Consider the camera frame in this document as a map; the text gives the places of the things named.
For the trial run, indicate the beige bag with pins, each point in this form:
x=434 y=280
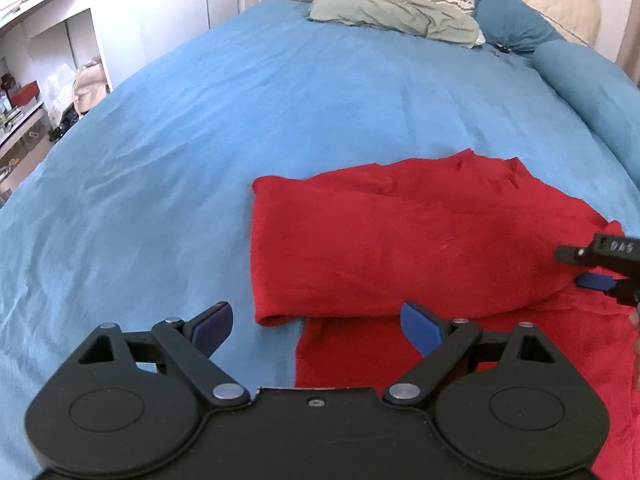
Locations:
x=90 y=85

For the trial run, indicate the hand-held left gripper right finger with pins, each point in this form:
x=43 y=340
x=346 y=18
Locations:
x=419 y=329

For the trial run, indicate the red garment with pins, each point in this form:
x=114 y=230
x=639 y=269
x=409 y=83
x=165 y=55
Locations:
x=400 y=240

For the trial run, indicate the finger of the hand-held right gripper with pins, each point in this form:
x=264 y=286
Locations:
x=575 y=254
x=592 y=281

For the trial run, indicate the green pillow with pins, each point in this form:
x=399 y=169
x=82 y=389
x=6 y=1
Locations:
x=390 y=12

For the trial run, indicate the teal pillow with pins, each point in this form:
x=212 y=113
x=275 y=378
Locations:
x=510 y=17

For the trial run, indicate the red box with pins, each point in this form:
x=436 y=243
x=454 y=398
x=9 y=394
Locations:
x=26 y=92

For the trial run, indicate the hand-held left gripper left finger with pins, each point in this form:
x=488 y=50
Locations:
x=216 y=329

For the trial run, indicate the white shelf unit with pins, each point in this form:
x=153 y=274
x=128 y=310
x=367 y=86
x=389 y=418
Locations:
x=55 y=35

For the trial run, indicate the blue bolster pillow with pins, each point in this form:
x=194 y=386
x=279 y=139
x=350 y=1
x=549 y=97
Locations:
x=590 y=85

